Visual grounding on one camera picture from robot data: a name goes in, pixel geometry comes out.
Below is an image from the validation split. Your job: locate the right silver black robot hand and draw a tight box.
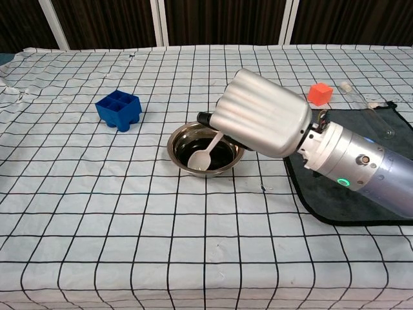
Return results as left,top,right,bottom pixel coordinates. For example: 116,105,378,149
197,68,313,159

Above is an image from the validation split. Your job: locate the blue four-cell ice tray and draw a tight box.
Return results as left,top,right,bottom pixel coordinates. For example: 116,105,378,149
95,90,143,133

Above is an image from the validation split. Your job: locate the white partition post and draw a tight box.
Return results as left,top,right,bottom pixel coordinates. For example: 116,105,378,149
38,0,70,51
276,0,300,45
150,0,170,46

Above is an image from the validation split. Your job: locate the dark grey mat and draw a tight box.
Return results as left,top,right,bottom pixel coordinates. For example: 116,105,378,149
283,101,413,227

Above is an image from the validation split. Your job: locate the orange cube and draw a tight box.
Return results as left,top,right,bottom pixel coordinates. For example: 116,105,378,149
307,82,334,107

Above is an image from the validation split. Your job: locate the steel bowl with dark liquid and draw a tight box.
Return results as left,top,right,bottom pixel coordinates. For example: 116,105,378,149
166,121,245,179

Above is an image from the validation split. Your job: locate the white plastic spoon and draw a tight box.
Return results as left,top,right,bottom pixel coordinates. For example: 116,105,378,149
187,131,224,171

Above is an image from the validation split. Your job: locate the glass test tube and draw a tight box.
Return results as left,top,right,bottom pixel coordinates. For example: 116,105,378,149
337,81,396,141

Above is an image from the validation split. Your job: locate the white black checked tablecloth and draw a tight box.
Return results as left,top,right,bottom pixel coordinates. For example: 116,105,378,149
0,44,413,310

